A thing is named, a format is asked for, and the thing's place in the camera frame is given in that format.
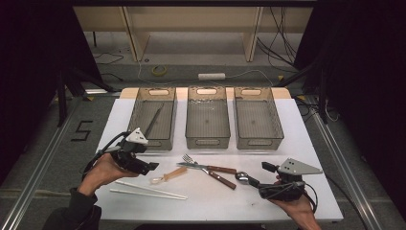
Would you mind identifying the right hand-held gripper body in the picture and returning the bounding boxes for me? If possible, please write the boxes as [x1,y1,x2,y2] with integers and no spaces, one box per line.
[258,157,324,202]

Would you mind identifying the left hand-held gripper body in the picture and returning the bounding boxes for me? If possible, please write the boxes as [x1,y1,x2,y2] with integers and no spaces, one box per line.
[108,127,151,176]

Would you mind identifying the wooden-handled metal fork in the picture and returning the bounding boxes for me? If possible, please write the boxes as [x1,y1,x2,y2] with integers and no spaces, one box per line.
[182,153,237,191]

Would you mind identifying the wooden-handled metal knife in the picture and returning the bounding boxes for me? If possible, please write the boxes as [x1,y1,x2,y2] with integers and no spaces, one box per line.
[176,162,238,175]

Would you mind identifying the metal chopstick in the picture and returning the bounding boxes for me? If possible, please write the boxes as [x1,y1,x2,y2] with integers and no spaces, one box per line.
[144,102,166,138]

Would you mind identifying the grey transparent plastic bin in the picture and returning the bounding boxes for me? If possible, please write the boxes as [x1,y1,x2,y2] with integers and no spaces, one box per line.
[234,86,285,150]
[124,87,178,151]
[185,85,232,150]

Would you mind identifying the person's right hand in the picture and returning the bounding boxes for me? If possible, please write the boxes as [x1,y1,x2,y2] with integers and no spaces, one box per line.
[267,196,322,230]

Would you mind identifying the person's left hand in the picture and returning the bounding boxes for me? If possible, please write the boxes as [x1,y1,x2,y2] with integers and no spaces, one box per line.
[77,152,140,197]

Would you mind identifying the black metal stand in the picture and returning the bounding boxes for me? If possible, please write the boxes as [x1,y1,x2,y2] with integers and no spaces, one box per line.
[56,67,116,127]
[277,59,330,125]

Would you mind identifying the yellow tape roll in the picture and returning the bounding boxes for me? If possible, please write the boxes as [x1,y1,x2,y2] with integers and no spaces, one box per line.
[150,65,168,77]

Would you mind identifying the white power strip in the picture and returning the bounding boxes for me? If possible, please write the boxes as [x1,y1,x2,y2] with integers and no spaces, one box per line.
[197,72,227,81]

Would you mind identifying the black curtain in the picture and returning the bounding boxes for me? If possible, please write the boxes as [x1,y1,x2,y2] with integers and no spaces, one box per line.
[293,0,406,221]
[0,0,103,188]

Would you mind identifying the light wooden shelf unit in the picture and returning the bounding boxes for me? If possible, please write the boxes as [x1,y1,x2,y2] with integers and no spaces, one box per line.
[72,6,314,63]

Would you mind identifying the left hand-held gripper cable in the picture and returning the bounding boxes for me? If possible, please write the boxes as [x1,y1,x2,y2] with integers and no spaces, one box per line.
[80,131,132,180]

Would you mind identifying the hand-held gripper cable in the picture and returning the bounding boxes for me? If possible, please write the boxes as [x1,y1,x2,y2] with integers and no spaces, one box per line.
[80,131,132,180]
[303,181,320,215]

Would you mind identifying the right hand-held gripper cable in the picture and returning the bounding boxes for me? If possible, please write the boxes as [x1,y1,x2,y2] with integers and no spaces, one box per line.
[303,181,320,215]

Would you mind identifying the thick black floor cable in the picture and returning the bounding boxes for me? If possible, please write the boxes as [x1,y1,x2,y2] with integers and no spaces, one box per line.
[325,173,369,230]

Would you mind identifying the metal floor rail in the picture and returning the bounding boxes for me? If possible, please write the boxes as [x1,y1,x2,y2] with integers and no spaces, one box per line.
[304,103,384,230]
[0,95,85,230]

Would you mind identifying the white power cable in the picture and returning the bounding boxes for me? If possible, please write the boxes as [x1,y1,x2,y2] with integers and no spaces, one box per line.
[137,59,276,88]

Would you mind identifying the thin black floor cable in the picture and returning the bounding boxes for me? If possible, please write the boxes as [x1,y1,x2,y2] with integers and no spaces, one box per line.
[92,52,124,82]

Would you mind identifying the black cable bundle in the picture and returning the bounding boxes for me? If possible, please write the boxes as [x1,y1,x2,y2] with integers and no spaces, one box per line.
[257,6,300,70]

